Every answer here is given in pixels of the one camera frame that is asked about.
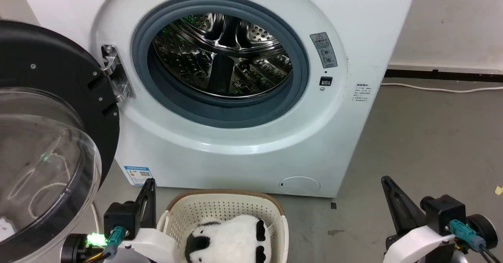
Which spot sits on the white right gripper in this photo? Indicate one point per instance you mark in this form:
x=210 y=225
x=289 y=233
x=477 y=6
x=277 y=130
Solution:
x=418 y=245

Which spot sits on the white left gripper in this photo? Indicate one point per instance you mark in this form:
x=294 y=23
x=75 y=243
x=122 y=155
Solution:
x=155 y=244

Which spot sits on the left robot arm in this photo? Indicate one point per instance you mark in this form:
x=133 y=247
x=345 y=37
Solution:
x=80 y=249

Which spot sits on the white front-load washing machine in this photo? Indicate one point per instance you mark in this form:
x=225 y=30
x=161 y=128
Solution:
x=243 y=164

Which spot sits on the blue energy label sticker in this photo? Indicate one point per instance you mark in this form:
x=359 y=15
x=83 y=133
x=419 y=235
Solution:
x=138 y=175

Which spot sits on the white perforated laundry basket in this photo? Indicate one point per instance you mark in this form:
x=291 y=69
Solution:
x=220 y=208

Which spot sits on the black and white panda plush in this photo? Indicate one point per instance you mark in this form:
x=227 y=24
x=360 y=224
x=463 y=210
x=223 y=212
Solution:
x=232 y=241

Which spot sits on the yellow paper scrap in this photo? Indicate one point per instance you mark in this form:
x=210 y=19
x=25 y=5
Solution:
x=499 y=190

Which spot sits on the round drain filter cover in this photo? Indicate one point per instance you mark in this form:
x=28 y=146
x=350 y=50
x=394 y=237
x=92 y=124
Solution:
x=299 y=185

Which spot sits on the grey rubber door gasket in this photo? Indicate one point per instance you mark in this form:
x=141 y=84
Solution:
x=173 y=102

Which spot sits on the small printed text sticker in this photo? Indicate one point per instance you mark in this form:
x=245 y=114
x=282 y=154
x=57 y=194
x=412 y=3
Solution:
x=362 y=92

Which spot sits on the black washer door glass window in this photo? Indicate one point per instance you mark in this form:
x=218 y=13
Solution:
x=43 y=145

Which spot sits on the metal washer door hinge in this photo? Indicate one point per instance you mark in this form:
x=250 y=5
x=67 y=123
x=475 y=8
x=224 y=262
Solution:
x=114 y=72

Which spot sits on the black door latch socket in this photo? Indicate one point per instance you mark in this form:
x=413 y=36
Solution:
x=325 y=81

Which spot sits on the stainless steel washer drum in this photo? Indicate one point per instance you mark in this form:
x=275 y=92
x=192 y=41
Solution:
x=220 y=54

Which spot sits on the grey warning sticker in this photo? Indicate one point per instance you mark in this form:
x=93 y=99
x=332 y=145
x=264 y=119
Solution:
x=324 y=50

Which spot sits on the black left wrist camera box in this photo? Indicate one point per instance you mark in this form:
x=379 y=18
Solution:
x=122 y=219

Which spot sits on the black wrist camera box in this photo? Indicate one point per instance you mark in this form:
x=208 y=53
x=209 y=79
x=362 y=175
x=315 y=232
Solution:
x=122 y=219
x=444 y=214

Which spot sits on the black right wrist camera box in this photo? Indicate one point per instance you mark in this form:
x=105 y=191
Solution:
x=444 y=214

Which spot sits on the black wall baseboard strip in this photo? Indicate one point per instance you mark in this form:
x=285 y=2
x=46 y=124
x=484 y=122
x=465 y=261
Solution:
x=444 y=75

